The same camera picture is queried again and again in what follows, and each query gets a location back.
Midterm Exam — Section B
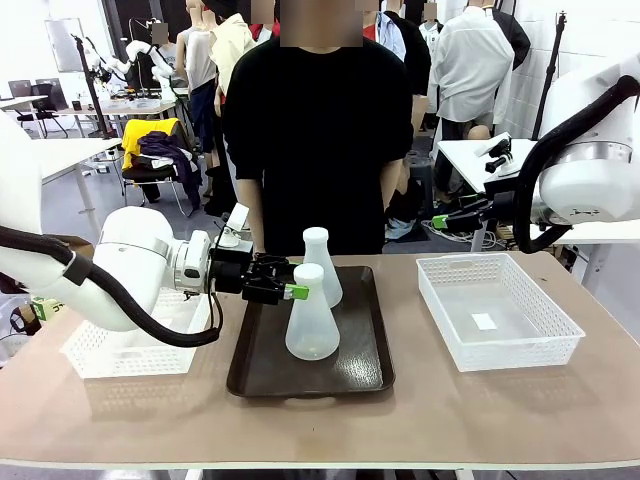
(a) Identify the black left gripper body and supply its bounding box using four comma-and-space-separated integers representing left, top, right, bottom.
208, 248, 259, 302

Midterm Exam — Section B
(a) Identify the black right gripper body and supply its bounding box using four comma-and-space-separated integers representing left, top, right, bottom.
481, 176, 522, 222

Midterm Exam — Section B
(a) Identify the translucent plastic conical flask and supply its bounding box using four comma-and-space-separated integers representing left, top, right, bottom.
300, 226, 345, 308
284, 262, 342, 361

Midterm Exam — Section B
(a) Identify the person's right forearm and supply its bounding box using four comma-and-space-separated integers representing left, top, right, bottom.
235, 177, 266, 255

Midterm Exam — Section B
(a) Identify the person's left forearm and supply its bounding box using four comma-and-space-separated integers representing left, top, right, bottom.
379, 158, 404, 254

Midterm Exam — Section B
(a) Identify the white side table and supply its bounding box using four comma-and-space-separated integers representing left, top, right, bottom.
29, 137, 124, 246
436, 138, 640, 274

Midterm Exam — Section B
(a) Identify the grey plastic stool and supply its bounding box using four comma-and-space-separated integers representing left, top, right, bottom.
403, 148, 434, 197

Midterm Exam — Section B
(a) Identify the dark brown plastic tray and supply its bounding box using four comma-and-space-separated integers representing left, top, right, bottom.
225, 265, 396, 401

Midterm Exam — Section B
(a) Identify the person's black sweater torso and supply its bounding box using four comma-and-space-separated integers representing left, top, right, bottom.
222, 35, 415, 256

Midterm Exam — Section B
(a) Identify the black tripod stand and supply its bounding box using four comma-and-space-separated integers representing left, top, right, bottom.
530, 9, 570, 142
69, 33, 117, 140

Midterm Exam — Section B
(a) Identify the white perforated plastic basket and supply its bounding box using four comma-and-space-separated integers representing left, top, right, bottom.
415, 252, 587, 373
59, 287, 212, 380

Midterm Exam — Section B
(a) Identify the mannequin with white shirt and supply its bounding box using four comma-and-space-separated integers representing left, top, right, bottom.
428, 0, 516, 142

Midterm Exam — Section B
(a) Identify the dark purple clothes pile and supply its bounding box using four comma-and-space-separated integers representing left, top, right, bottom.
136, 130, 204, 212

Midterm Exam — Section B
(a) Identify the brown cardboard box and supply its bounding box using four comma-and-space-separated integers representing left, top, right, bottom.
48, 233, 95, 260

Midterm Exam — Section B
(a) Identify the mannequin with black coat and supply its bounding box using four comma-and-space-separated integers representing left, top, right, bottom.
384, 10, 432, 97

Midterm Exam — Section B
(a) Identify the black hanging jacket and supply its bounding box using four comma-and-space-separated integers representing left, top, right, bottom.
491, 6, 532, 72

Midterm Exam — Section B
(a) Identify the yellow cloth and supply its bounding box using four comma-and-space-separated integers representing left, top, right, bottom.
121, 117, 180, 170

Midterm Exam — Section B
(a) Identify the background desk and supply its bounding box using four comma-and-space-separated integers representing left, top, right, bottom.
47, 95, 192, 124

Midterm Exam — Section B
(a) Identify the green and white carton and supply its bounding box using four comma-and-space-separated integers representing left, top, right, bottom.
30, 296, 60, 322

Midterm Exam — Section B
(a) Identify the mannequin with blue shirt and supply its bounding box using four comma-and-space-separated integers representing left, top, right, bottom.
362, 9, 407, 64

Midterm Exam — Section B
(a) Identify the mannequin with white tank top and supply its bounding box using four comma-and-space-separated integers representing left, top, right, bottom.
174, 0, 220, 171

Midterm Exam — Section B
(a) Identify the mannequin with cream shirt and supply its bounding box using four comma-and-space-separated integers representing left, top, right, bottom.
208, 11, 257, 119

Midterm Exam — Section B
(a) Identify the black office chair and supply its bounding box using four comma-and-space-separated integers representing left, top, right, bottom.
14, 83, 69, 140

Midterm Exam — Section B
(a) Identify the black right arm cable sleeve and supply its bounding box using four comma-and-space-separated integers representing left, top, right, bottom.
514, 74, 640, 254

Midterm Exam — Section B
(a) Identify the black arm cable sleeve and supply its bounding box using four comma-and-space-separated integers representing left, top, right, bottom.
514, 74, 640, 254
0, 225, 224, 348

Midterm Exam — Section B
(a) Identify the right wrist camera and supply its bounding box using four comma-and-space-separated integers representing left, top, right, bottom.
474, 131, 522, 182

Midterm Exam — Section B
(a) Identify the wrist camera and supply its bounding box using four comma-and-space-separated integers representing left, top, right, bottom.
474, 131, 522, 182
216, 202, 255, 257

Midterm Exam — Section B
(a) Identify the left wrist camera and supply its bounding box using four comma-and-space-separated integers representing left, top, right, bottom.
216, 202, 255, 257

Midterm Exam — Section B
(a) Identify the black left arm cable sleeve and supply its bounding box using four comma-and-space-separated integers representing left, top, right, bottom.
0, 225, 224, 348

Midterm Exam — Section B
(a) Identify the metal frame chair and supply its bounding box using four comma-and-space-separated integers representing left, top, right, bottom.
121, 164, 197, 222

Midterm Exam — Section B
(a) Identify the grey wall board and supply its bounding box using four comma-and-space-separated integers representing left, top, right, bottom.
44, 17, 87, 74

